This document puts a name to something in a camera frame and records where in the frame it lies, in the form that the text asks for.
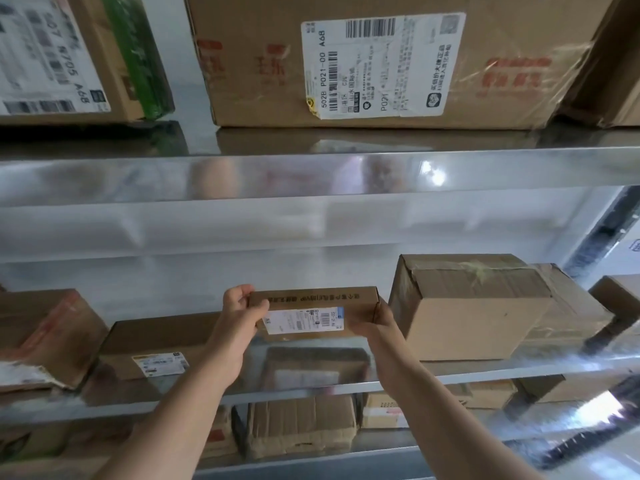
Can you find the person's left hand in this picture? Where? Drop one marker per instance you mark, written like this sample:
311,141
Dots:
232,334

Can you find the person's right forearm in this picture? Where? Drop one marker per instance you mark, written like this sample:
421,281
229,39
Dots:
460,434

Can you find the metal shelving rack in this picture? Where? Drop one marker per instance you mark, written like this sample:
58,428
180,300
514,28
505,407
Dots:
300,174

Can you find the cube box with taped top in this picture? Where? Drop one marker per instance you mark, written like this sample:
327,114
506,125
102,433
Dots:
465,319

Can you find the slim box with blue-edged label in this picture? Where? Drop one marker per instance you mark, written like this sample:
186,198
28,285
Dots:
320,299

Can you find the person's right hand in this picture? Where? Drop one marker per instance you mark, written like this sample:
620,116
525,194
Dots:
392,354

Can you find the tape-wrapped cubic cardboard box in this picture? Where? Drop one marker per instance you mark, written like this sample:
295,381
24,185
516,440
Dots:
610,84

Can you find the slim box with yellow-striped label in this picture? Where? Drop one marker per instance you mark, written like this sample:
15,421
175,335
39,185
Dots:
160,334

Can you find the boxes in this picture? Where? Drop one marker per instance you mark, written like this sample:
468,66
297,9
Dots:
300,424

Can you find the brown parcel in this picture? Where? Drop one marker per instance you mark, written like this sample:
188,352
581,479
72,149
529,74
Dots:
575,304

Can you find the red printed box 8077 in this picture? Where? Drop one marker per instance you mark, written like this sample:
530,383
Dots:
50,334

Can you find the box labelled 507 N705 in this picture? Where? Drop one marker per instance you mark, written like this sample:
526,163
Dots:
115,54

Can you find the person's left forearm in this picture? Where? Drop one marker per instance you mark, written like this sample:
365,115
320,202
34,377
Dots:
170,429

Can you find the long box red print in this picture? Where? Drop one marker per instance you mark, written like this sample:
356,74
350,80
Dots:
250,94

